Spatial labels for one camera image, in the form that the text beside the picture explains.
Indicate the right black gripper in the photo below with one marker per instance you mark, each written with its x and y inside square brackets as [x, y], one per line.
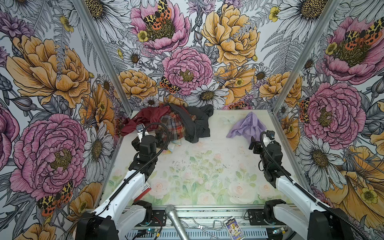
[255, 150]

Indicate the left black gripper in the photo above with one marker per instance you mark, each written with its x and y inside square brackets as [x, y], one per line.
[136, 144]

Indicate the lavender cloth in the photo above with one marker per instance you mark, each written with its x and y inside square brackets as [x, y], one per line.
[249, 127]

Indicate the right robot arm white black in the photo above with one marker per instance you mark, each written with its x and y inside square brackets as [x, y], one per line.
[313, 219]

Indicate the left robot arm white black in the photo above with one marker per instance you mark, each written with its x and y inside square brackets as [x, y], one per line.
[110, 221]

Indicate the pastel patterned cloth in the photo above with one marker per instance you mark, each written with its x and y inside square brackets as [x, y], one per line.
[172, 146]

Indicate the plaid cloth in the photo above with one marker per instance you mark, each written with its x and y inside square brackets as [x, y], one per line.
[175, 126]

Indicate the maroon cloth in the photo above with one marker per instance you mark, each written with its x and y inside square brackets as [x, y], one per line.
[145, 116]

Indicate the dark grey cloth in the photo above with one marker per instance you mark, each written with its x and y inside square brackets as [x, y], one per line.
[196, 121]

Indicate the red white label tag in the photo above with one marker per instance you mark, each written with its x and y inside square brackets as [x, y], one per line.
[141, 192]

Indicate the silver microphone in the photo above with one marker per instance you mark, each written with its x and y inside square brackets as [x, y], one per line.
[173, 217]

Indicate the colourful card packet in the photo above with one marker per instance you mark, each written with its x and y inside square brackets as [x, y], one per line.
[234, 229]

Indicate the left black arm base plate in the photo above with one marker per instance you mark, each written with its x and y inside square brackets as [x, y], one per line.
[155, 218]

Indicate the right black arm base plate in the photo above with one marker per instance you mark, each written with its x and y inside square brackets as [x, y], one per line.
[256, 217]

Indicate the right aluminium frame post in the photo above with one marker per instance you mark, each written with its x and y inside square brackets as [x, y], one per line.
[319, 28]

